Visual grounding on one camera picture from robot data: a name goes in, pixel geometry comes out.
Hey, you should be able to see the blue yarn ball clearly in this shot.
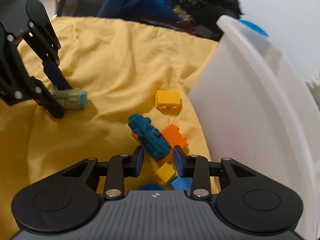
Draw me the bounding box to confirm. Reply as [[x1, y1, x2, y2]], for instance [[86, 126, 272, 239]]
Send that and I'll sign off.
[[138, 184, 166, 191]]

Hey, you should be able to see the olive green toy train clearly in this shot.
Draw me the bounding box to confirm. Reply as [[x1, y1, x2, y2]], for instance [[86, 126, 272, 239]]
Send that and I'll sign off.
[[49, 87, 87, 109]]

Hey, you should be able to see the light blue duplo brick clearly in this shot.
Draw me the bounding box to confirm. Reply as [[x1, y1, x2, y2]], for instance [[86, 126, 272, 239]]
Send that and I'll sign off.
[[170, 176, 193, 194]]

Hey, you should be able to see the small yellow duplo brick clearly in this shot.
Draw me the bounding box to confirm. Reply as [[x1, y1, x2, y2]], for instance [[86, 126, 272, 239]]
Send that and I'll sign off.
[[154, 163, 177, 185]]

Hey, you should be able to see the teal toy train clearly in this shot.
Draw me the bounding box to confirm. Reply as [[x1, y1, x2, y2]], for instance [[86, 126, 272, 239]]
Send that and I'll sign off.
[[128, 114, 171, 160]]

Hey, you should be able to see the orange duplo brick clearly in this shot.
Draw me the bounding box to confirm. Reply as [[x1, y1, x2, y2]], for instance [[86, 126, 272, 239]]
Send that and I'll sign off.
[[161, 124, 188, 149]]

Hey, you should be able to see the translucent white storage bin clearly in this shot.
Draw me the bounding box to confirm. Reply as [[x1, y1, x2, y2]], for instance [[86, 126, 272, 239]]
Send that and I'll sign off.
[[188, 16, 319, 239]]

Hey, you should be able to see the yellow quilted cloth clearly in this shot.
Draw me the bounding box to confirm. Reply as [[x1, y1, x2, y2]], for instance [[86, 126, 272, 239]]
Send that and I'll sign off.
[[1, 17, 217, 239]]

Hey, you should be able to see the dark blue fabric bag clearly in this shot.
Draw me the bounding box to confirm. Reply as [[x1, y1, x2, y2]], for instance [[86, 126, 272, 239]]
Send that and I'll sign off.
[[57, 0, 242, 41]]

